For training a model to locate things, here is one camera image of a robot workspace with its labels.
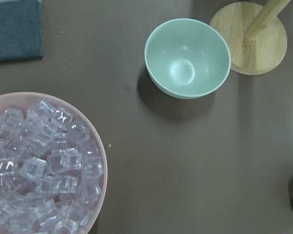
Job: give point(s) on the mint green bowl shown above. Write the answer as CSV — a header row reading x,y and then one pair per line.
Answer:
x,y
186,58

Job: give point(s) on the wooden stand with round base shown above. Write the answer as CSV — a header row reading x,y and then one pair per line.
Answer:
x,y
256,37

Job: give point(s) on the pink bowl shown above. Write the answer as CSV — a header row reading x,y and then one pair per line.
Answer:
x,y
22,100

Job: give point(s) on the grey folded cloth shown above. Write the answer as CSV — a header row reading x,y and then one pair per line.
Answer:
x,y
21,33

